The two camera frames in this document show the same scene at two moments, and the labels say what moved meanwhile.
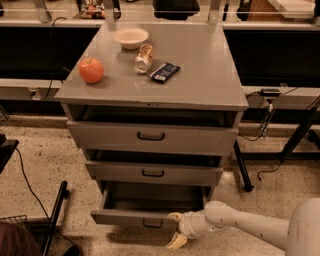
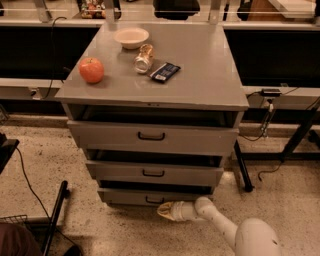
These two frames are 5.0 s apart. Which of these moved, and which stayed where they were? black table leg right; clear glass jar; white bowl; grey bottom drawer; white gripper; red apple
Moved: white gripper; grey bottom drawer
Stayed: clear glass jar; white bowl; red apple; black table leg right
